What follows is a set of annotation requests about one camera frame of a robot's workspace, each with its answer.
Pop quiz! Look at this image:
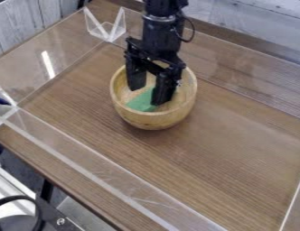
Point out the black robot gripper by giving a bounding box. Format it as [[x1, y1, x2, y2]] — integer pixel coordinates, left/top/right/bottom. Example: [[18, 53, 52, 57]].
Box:
[[125, 14, 186, 106]]

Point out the green rectangular block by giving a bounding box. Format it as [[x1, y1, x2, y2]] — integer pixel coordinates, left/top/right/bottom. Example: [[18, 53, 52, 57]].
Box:
[[126, 87, 171, 112]]

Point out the brown wooden bowl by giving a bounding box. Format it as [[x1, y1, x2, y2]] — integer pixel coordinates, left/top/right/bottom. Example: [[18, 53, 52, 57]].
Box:
[[109, 66, 198, 130]]

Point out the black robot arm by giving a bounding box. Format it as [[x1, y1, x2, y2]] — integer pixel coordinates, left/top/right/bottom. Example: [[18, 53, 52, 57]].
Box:
[[125, 0, 189, 106]]

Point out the blue object at edge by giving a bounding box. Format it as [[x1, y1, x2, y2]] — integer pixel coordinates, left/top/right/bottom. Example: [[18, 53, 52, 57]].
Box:
[[0, 98, 10, 105]]

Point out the black metal table leg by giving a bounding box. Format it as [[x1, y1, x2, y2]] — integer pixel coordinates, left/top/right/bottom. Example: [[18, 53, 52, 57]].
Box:
[[40, 180, 54, 202]]

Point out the clear acrylic corner bracket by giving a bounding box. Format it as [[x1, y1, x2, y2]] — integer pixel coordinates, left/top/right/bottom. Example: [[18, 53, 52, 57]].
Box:
[[83, 7, 126, 42]]

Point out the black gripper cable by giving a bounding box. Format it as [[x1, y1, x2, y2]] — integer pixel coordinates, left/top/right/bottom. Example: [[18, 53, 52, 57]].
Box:
[[171, 16, 195, 43]]

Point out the clear acrylic tray wall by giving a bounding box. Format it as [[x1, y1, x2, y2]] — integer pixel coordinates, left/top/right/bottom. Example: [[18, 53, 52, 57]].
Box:
[[0, 1, 300, 231]]

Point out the grey metal bracket with screw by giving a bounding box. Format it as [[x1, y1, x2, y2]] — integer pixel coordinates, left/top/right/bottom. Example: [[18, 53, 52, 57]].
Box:
[[36, 198, 83, 231]]

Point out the black cable loop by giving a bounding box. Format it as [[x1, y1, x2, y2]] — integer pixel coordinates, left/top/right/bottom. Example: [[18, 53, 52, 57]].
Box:
[[0, 195, 44, 231]]

